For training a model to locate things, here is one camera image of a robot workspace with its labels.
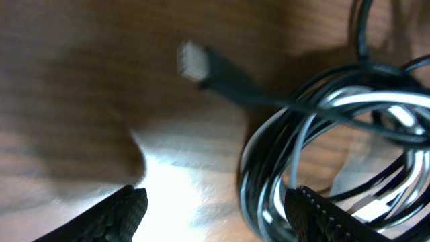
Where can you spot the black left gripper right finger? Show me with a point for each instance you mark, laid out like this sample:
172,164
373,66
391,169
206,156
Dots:
314,218

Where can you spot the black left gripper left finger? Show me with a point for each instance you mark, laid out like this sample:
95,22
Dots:
116,218

